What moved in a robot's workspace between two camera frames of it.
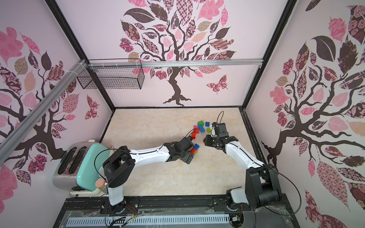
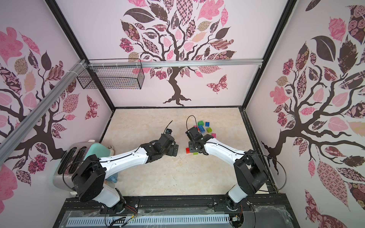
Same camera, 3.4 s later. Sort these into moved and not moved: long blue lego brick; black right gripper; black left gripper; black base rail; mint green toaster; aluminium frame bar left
Moved: black left gripper; black right gripper
Not moved: black base rail; long blue lego brick; mint green toaster; aluminium frame bar left
